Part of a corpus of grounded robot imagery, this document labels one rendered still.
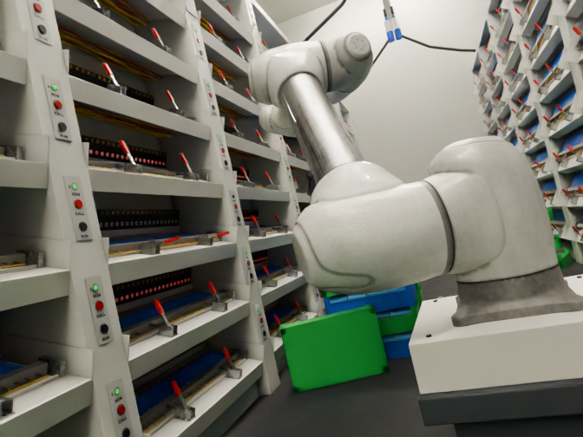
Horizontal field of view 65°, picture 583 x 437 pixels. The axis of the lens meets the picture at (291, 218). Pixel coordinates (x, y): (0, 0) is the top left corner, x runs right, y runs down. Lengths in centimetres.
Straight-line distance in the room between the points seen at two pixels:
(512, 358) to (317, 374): 87
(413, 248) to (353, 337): 82
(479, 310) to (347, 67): 68
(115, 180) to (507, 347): 80
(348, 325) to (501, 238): 81
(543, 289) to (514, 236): 9
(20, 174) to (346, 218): 54
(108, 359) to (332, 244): 49
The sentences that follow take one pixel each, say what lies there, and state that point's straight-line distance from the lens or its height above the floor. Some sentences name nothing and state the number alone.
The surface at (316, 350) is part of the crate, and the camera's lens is 146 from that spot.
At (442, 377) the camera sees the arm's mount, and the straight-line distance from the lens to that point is 71.
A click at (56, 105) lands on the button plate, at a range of 98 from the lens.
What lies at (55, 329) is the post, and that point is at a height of 40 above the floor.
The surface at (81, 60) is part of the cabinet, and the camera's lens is 147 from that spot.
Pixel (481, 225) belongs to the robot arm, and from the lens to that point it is 71.
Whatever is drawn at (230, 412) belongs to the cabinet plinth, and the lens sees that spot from 139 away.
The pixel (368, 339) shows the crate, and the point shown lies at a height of 11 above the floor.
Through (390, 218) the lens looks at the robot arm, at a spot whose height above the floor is 45.
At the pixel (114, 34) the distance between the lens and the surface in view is 127.
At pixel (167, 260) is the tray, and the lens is 113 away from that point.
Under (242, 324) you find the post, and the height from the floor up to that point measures 23.
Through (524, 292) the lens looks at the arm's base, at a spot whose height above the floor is 30.
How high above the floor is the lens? 45
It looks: 3 degrees up
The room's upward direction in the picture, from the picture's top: 13 degrees counter-clockwise
